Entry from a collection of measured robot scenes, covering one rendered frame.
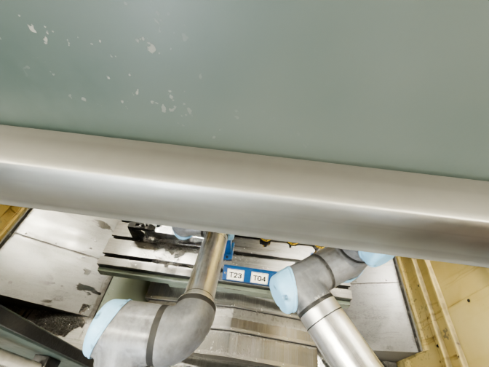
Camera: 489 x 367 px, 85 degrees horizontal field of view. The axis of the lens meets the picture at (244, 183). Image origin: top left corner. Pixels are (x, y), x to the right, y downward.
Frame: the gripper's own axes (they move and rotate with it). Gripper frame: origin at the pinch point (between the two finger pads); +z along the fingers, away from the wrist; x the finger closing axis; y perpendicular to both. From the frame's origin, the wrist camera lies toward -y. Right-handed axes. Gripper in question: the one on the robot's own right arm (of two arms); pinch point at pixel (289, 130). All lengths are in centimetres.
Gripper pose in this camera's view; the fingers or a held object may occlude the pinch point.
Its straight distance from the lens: 68.8
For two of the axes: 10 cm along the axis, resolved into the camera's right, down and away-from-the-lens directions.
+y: -0.5, 6.8, 7.3
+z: -3.9, -6.9, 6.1
